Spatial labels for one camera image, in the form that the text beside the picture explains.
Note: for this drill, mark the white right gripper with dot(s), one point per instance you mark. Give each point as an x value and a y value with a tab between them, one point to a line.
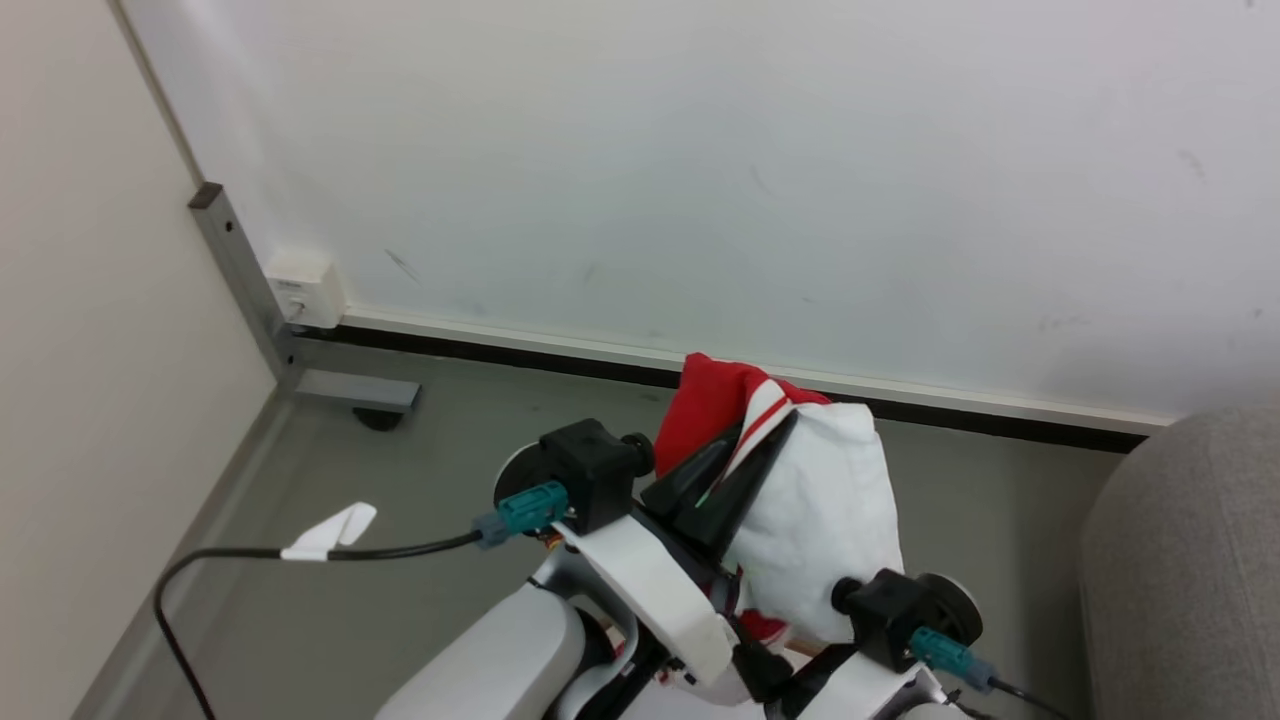
865	690

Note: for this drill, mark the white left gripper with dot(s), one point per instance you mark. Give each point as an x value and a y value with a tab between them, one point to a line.
650	590

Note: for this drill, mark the red and white garment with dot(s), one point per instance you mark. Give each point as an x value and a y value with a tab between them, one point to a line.
830	510

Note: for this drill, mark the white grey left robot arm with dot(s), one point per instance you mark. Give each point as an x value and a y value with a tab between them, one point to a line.
500	660

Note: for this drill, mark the white and black baseboard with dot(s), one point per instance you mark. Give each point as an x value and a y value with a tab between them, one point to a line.
600	352

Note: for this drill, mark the white tape tag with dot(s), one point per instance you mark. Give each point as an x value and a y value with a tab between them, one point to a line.
325	535

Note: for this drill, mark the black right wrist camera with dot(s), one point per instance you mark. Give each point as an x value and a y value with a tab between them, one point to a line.
895	610

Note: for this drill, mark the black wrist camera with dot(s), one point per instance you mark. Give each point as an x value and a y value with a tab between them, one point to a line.
895	610
592	470

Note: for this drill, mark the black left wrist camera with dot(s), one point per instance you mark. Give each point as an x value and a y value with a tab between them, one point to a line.
592	470

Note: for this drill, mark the black frame foot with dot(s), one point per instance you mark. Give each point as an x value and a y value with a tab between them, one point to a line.
378	418

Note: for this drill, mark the white wall socket box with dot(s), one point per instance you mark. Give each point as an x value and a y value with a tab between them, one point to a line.
305	285

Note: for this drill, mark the grey metal frame post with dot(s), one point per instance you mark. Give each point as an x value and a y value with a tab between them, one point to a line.
250	290

